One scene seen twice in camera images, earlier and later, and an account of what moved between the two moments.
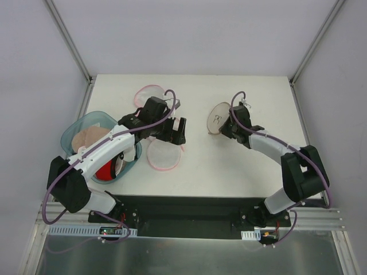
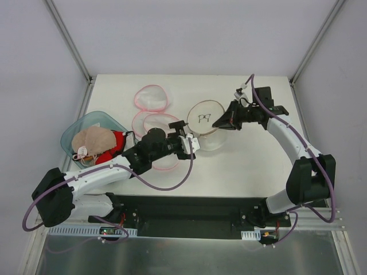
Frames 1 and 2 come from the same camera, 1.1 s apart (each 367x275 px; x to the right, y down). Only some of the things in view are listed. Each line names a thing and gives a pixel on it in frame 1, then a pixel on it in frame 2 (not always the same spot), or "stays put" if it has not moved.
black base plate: x=193 y=216 stays put
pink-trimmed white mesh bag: x=145 y=93 stays put
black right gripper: x=226 y=128 → x=237 y=115
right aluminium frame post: x=294 y=78 stays put
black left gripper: x=178 y=132 → x=181 y=140
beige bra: x=87 y=136 stays put
